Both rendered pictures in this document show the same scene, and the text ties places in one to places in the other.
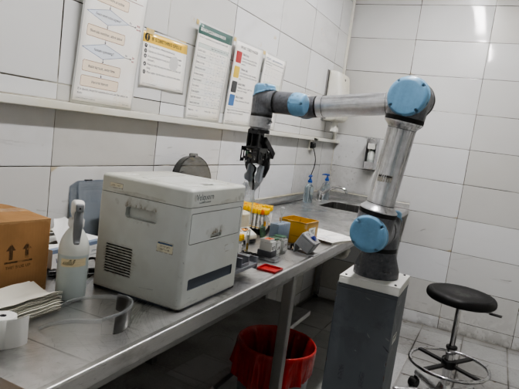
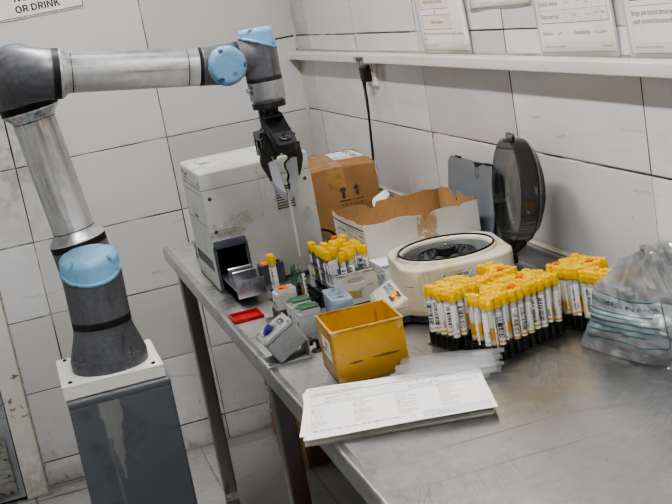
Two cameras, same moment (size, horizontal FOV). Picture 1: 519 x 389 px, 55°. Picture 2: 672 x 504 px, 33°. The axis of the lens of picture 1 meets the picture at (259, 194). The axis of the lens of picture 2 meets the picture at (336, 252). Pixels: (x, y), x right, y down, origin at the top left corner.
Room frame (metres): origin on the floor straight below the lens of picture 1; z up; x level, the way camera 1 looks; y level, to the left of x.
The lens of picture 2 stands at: (3.65, -1.45, 1.55)
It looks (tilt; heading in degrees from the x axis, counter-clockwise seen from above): 13 degrees down; 140
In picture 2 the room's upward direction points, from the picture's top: 10 degrees counter-clockwise
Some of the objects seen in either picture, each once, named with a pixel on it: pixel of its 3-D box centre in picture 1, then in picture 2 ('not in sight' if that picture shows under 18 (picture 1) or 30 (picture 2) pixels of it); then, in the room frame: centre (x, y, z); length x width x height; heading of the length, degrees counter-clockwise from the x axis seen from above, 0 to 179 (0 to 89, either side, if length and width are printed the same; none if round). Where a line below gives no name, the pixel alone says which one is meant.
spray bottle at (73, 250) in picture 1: (75, 249); not in sight; (1.15, 0.41, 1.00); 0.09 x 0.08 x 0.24; 65
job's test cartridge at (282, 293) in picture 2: (267, 247); (285, 301); (1.78, -0.05, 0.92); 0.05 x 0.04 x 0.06; 65
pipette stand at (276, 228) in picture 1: (279, 235); (341, 317); (2.01, -0.10, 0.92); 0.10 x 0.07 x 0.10; 150
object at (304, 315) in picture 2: (279, 244); (309, 320); (1.91, -0.10, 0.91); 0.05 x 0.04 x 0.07; 65
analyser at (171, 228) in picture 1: (174, 232); (252, 214); (1.35, 0.22, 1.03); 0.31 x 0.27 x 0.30; 155
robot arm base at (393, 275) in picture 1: (377, 259); (105, 339); (1.67, -0.43, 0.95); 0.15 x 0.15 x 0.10
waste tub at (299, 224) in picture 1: (297, 230); (362, 341); (2.16, -0.19, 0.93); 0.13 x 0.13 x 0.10; 61
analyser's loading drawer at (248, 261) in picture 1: (233, 264); (241, 276); (1.48, 0.05, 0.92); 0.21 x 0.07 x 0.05; 155
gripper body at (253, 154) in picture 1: (256, 147); (272, 129); (1.73, 0.03, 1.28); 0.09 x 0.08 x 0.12; 156
